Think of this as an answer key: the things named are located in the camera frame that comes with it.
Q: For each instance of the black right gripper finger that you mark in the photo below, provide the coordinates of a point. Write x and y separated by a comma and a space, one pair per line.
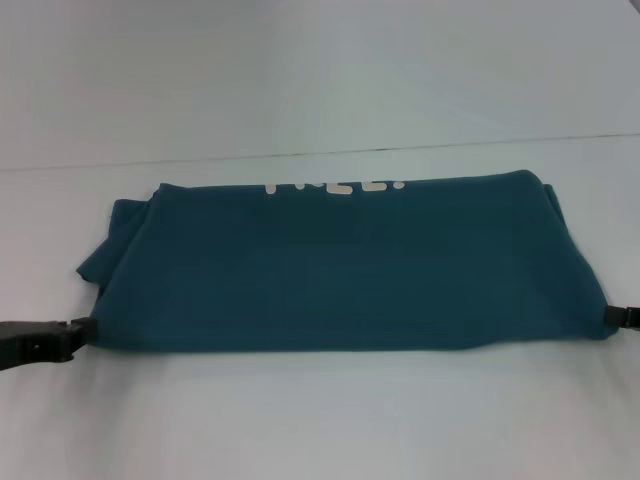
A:
625, 317

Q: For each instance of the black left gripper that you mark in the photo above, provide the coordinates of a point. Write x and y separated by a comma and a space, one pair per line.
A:
35, 345

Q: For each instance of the teal blue shirt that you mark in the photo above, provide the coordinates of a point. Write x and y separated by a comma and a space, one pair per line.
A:
340, 260

